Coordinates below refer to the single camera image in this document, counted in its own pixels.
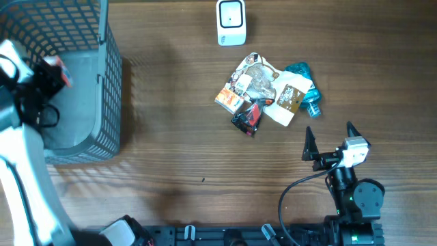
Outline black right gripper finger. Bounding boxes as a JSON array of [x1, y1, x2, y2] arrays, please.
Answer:
[[302, 126, 320, 161], [346, 121, 362, 137]]

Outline blue mouthwash bottle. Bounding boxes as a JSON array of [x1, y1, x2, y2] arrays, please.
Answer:
[[285, 62, 322, 118]]

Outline black red snack packet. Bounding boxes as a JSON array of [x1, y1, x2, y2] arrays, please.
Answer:
[[231, 98, 274, 137]]

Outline beige snack pouch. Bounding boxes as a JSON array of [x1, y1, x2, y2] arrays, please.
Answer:
[[224, 53, 311, 126]]

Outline orange small box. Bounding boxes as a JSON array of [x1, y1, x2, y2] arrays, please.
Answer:
[[214, 87, 244, 114]]

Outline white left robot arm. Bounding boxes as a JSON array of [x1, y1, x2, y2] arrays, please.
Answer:
[[1, 40, 136, 245]]

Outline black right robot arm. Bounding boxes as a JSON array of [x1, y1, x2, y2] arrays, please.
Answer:
[[302, 122, 385, 245]]

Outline white barcode scanner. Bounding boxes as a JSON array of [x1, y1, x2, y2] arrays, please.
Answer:
[[216, 0, 246, 46]]

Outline grey plastic mesh basket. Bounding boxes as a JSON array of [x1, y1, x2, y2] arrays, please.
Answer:
[[1, 0, 122, 165]]

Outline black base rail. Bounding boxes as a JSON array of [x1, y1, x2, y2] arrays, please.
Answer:
[[136, 223, 386, 246]]

